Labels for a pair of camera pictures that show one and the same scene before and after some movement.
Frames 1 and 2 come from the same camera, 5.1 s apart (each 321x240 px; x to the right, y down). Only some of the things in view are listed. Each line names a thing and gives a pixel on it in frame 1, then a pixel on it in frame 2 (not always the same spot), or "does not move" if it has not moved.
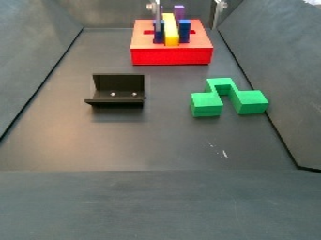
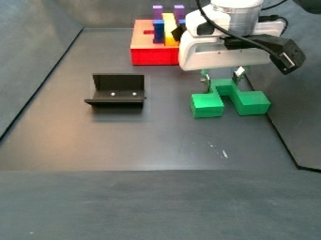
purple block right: [179, 10] does not move
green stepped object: [244, 101] does not move
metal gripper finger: [153, 7] to [206, 78]
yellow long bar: [170, 30] does not move
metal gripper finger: [219, 6] to [236, 74]
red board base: [149, 53] does not move
